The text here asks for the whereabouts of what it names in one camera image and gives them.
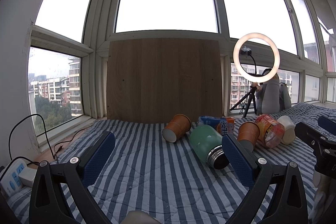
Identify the orange paper cup far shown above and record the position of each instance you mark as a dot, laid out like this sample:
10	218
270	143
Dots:
176	128

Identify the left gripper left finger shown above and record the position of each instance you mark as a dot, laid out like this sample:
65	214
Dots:
48	203

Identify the webcam on gooseneck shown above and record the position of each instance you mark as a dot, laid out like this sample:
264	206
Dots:
245	51

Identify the red pink plastic jar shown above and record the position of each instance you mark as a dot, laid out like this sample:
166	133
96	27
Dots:
271	131

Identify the white power adapter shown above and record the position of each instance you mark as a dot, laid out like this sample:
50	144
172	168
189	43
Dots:
27	176

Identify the small grey penguin plush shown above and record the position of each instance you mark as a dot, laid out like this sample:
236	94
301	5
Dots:
284	97

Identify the green thermos bottle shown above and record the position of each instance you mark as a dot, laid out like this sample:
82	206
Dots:
207	144

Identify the right white gloved hand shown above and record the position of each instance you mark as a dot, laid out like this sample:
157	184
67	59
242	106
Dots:
323	210

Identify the orange paper cup near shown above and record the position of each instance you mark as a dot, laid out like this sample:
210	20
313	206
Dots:
248	135

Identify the wooden board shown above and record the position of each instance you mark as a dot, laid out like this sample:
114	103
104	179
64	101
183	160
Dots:
151	80

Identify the black tripod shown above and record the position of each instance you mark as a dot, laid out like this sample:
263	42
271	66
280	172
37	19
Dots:
251	99

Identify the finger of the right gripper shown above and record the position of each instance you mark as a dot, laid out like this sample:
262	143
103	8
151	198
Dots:
321	145
327	125

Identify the white plastic cup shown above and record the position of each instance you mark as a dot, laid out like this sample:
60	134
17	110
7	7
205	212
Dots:
289	126

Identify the striped blue white quilt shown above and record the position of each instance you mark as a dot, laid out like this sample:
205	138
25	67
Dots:
168	181

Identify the large grey penguin plush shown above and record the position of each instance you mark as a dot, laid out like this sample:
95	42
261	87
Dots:
268	97

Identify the white power strip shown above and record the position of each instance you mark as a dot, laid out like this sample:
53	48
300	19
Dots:
11	183

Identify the blue orange plastic bottle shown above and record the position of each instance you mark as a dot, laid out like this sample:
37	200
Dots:
222	125

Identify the orange paper cup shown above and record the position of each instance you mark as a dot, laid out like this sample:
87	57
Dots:
176	128
248	135

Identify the ring light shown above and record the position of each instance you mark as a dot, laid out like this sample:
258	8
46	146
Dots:
276	55

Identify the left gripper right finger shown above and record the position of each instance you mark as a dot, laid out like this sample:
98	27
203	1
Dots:
288	203

